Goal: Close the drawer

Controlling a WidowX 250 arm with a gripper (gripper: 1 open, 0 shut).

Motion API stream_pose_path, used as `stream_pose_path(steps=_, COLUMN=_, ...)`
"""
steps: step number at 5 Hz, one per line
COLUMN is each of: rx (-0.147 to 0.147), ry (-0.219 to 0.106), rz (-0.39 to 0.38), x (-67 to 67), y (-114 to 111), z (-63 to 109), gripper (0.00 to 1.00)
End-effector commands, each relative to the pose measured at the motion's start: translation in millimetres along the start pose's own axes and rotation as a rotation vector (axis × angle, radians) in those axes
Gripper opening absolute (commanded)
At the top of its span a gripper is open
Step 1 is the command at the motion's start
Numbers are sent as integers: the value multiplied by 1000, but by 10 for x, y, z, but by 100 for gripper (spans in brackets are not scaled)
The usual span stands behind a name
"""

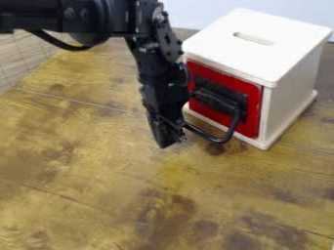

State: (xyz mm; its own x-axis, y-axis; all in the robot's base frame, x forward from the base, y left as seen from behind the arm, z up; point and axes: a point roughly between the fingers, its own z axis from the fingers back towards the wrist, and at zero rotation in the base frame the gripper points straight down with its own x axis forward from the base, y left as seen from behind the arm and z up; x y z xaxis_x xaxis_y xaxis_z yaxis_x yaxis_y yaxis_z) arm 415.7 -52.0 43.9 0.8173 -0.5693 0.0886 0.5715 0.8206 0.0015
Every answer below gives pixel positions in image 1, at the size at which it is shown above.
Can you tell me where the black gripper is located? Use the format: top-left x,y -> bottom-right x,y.
133,48 -> 189,148

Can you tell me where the red drawer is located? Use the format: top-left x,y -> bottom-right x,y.
187,61 -> 263,138

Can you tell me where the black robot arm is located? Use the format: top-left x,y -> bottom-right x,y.
0,0 -> 189,148

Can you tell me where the white wooden cabinet box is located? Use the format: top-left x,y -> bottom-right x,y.
183,9 -> 331,149

